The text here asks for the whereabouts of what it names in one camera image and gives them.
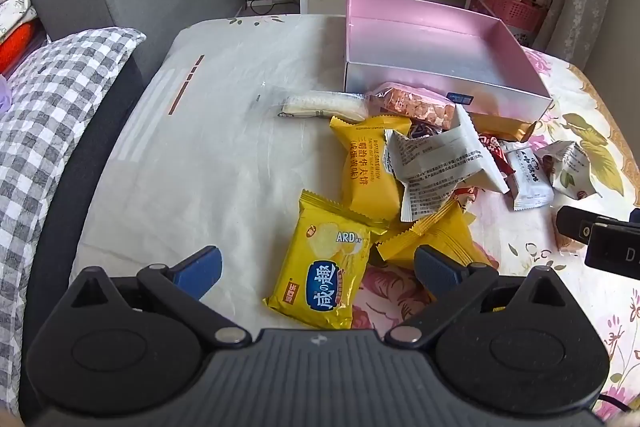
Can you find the orange snack packet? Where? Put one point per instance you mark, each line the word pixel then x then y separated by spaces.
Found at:
pixel 500 126

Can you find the red snack packet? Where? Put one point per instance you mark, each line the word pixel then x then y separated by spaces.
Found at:
pixel 495 152

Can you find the large pink plastic basket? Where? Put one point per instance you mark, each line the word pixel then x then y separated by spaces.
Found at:
pixel 515 9

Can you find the grey checked pillow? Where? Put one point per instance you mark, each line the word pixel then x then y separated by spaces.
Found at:
pixel 50 132

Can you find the clear packet of white crackers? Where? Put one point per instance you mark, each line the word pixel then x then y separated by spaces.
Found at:
pixel 325 104

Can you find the clear packet of orange crisps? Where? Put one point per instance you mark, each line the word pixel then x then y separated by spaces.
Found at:
pixel 420 104

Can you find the white printed crate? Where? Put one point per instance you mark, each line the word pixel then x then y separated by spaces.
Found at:
pixel 522 36

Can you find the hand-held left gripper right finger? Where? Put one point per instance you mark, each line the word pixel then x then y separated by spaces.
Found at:
pixel 435 269

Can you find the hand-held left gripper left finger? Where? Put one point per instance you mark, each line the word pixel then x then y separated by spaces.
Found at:
pixel 202 269

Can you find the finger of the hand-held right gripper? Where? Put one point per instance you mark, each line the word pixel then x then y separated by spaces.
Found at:
pixel 575 227

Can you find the yellow wafer packet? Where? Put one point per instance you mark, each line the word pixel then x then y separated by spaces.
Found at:
pixel 362 167
pixel 440 232

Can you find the orange cloth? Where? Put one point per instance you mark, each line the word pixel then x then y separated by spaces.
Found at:
pixel 15 47

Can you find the large white snack packet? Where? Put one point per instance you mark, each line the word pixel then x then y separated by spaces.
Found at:
pixel 440 167

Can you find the white floral cloth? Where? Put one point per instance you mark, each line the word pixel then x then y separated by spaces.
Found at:
pixel 15 12

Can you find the small white striped packet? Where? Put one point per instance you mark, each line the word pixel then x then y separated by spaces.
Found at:
pixel 530 177

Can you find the yellow chip packet blue label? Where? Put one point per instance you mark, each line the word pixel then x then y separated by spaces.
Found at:
pixel 325 267

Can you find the pink cardboard box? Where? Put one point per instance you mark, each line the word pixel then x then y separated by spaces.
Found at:
pixel 425 47

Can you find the small white nut-print packet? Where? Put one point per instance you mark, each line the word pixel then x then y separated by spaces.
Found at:
pixel 570 167

